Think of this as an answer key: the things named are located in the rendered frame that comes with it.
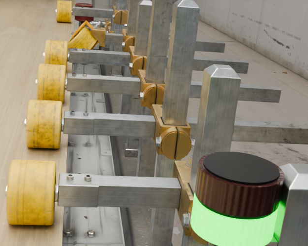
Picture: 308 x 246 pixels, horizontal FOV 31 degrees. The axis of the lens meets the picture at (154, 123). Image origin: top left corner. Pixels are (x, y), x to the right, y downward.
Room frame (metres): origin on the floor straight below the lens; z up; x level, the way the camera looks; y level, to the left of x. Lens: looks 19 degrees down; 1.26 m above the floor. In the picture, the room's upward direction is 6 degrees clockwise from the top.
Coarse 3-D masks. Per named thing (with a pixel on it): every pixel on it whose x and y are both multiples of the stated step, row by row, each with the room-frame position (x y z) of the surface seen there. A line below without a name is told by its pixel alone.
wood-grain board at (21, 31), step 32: (0, 0) 2.49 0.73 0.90; (32, 0) 2.59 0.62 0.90; (0, 32) 1.79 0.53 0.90; (32, 32) 1.84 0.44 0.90; (64, 32) 1.90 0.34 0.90; (0, 64) 1.38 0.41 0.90; (32, 64) 1.41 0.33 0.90; (0, 96) 1.11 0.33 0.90; (32, 96) 1.14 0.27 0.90; (0, 128) 0.93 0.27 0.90; (0, 160) 0.79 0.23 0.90; (64, 160) 0.82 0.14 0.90; (0, 192) 0.69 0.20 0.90; (0, 224) 0.60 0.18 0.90
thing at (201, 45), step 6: (108, 36) 1.61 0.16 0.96; (114, 36) 1.62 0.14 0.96; (120, 36) 1.62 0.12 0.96; (108, 42) 1.61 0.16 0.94; (114, 42) 1.62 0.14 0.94; (120, 42) 1.62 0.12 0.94; (168, 42) 1.64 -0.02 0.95; (198, 42) 1.66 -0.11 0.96; (204, 42) 1.66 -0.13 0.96; (210, 42) 1.66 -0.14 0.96; (216, 42) 1.67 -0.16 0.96; (222, 42) 1.67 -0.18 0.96; (168, 48) 1.64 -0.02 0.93; (198, 48) 1.66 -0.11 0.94; (204, 48) 1.66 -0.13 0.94; (210, 48) 1.66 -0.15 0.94; (216, 48) 1.67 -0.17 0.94; (222, 48) 1.67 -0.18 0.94
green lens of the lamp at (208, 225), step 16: (192, 208) 0.36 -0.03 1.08; (192, 224) 0.35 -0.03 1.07; (208, 224) 0.34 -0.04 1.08; (224, 224) 0.33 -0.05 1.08; (240, 224) 0.33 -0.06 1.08; (256, 224) 0.33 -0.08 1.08; (272, 224) 0.34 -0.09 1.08; (208, 240) 0.33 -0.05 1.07; (224, 240) 0.33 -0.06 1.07; (240, 240) 0.33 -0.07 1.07; (256, 240) 0.33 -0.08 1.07
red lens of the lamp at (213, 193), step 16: (208, 176) 0.34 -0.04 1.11; (208, 192) 0.34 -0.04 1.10; (224, 192) 0.33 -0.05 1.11; (240, 192) 0.33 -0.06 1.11; (256, 192) 0.33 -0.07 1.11; (272, 192) 0.34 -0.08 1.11; (224, 208) 0.33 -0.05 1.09; (240, 208) 0.33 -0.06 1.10; (256, 208) 0.33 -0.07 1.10; (272, 208) 0.34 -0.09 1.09
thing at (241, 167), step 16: (208, 160) 0.36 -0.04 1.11; (224, 160) 0.37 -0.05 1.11; (240, 160) 0.37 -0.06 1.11; (256, 160) 0.37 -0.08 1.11; (224, 176) 0.34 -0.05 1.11; (240, 176) 0.34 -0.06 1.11; (256, 176) 0.34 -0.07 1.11; (272, 176) 0.35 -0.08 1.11; (208, 208) 0.34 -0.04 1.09; (272, 240) 0.35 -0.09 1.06
